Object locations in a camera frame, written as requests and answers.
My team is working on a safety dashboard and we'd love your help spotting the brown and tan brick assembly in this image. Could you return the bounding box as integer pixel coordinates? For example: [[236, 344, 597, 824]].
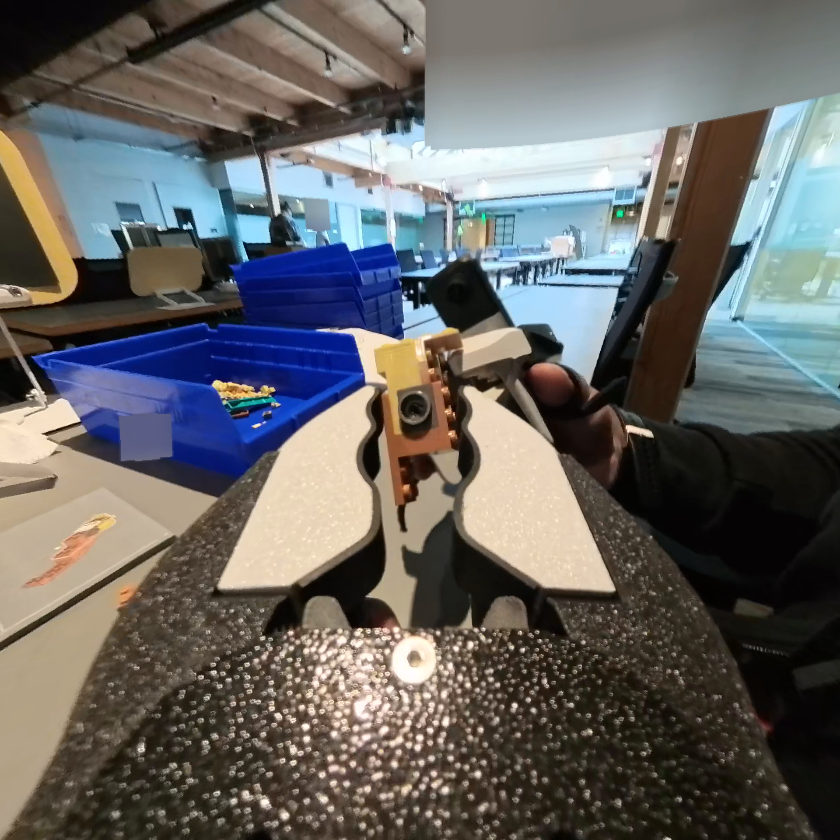
[[374, 328, 464, 508]]

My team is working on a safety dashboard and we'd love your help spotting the crumpled white plastic bag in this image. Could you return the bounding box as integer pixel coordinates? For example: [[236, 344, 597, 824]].
[[0, 397, 81, 465]]

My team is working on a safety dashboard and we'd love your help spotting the wooden table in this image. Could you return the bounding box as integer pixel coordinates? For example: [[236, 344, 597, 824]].
[[0, 292, 245, 340]]

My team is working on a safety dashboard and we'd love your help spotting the wooden post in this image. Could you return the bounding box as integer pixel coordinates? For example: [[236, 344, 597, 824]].
[[623, 110, 773, 422]]

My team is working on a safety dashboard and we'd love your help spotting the blue plastic bin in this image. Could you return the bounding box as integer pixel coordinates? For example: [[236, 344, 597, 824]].
[[33, 323, 368, 478]]

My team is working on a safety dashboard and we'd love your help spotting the yellow framed black screen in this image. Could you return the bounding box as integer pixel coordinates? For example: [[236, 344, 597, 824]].
[[0, 128, 81, 307]]

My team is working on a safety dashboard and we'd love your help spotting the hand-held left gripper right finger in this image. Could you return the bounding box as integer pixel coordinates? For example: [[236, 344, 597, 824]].
[[451, 384, 619, 599]]

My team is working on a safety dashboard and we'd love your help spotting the person's right forearm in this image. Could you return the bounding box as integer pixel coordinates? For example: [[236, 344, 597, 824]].
[[607, 403, 840, 592]]

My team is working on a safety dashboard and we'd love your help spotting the pile of small bricks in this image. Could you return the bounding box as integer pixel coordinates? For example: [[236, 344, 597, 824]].
[[211, 379, 282, 429]]

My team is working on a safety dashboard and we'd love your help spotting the grey metal stand base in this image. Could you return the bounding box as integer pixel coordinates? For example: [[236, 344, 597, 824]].
[[0, 462, 58, 501]]

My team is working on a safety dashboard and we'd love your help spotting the tan board on stand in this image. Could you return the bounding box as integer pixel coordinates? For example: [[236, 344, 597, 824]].
[[126, 247, 206, 309]]

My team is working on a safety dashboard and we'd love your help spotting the grey instruction booklet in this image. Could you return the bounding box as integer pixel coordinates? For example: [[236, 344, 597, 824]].
[[0, 487, 177, 648]]

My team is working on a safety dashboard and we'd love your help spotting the stack of blue bins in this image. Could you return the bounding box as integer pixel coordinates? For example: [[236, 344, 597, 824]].
[[231, 243, 405, 339]]

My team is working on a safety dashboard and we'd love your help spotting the grey desk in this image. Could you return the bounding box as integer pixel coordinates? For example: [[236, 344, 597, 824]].
[[0, 400, 480, 834]]

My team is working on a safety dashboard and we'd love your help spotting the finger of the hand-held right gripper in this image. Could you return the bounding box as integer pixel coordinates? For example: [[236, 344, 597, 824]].
[[438, 326, 534, 395], [502, 364, 557, 446]]

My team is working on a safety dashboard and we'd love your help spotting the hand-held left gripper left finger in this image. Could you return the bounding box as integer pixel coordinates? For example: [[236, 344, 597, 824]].
[[215, 384, 388, 597]]

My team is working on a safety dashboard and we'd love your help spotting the person's right hand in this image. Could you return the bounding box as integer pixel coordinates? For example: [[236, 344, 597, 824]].
[[525, 362, 634, 492]]

